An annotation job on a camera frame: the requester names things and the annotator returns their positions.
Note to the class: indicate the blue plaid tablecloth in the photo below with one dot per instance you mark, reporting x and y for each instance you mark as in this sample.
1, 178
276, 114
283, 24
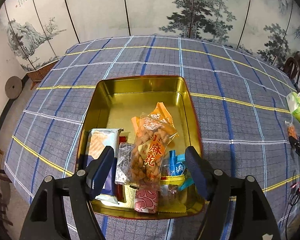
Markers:
227, 142

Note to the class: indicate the light blue cracker packet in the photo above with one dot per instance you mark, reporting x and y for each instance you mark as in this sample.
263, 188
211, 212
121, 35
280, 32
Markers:
100, 142

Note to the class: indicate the red tin box gold inside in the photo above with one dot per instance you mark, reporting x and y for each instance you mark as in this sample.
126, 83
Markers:
145, 100

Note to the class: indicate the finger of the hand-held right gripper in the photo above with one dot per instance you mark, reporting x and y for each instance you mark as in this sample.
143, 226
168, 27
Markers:
295, 142

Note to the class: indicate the yellow clear snack packet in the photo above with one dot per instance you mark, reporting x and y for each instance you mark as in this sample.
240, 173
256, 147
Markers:
173, 179

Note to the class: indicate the red snack packet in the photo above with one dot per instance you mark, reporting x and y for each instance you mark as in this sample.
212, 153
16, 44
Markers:
120, 192

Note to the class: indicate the orange snack packet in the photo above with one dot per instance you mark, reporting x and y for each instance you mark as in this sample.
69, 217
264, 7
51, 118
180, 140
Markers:
160, 115

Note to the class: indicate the clear bag of fried twists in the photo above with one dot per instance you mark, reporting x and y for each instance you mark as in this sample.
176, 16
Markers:
150, 155
291, 130

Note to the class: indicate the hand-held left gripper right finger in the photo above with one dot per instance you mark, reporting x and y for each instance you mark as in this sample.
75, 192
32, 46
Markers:
197, 172

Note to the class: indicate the painted folding screen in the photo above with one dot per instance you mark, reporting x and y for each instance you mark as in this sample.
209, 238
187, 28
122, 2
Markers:
102, 5

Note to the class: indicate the pink snack packet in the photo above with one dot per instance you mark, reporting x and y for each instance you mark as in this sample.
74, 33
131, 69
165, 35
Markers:
146, 200

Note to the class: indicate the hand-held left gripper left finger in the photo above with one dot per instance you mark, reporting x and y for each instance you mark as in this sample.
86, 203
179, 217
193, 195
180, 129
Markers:
102, 170

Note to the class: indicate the light blue candy packet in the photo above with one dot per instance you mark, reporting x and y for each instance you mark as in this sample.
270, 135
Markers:
186, 181

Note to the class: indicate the round stone disc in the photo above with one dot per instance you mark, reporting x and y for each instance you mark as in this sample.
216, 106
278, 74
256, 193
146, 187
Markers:
12, 87

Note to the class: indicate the silver speckled snack packet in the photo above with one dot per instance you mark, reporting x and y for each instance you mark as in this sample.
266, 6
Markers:
123, 165

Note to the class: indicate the wooden screen base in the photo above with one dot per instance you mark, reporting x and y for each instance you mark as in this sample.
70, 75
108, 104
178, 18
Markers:
40, 73

